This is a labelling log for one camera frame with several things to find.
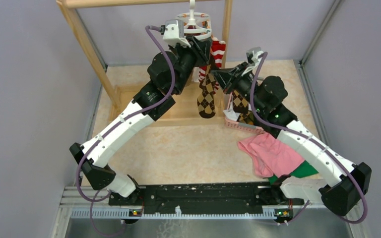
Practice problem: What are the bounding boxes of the green cloth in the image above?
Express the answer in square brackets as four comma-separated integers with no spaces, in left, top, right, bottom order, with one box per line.
[262,160,318,183]

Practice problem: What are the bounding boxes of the pink cloth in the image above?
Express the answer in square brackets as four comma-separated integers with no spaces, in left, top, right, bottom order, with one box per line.
[237,133,305,178]

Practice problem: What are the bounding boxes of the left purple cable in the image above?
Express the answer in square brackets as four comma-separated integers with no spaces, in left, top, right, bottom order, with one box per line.
[75,25,176,238]

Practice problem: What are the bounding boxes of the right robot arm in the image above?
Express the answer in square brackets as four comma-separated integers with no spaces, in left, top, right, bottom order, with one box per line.
[209,63,372,224]

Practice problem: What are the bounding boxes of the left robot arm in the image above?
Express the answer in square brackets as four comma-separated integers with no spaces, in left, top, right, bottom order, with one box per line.
[69,36,213,205]

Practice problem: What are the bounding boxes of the brown argyle sock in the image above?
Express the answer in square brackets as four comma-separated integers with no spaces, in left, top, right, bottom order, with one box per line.
[197,73,219,119]

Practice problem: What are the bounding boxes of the pink laundry basket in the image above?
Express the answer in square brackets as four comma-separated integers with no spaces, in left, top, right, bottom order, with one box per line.
[223,92,265,134]

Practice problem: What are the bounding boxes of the white round clip hanger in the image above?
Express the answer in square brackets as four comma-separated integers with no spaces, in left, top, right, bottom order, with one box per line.
[176,0,212,41]

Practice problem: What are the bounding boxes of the white hanging sock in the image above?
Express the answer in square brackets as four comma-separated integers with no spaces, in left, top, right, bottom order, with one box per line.
[191,67,200,83]

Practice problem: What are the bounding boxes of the purple cable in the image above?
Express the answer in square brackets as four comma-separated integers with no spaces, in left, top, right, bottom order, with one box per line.
[249,51,369,226]
[75,25,176,238]

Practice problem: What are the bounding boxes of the wooden drying rack frame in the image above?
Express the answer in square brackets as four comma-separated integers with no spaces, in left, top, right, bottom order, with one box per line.
[57,0,225,126]

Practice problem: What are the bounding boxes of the brown argyle socks in basket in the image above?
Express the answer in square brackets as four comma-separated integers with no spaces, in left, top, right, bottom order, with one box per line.
[232,92,254,125]

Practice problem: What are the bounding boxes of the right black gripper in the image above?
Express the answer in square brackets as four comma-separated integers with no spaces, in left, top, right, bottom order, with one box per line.
[211,61,266,113]

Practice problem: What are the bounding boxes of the red white striped sock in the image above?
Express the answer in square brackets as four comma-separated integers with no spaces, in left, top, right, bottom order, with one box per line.
[197,37,227,82]

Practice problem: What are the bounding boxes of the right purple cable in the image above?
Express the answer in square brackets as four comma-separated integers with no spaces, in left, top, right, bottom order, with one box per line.
[249,51,369,226]

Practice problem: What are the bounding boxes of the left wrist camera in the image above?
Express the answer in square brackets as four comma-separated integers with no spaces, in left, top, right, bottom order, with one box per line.
[163,19,191,47]

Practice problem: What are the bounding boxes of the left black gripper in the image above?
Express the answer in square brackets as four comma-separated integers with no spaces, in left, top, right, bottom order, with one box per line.
[168,34,212,95]

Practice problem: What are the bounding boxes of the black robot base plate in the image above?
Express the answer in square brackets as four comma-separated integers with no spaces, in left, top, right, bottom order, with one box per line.
[108,181,304,215]

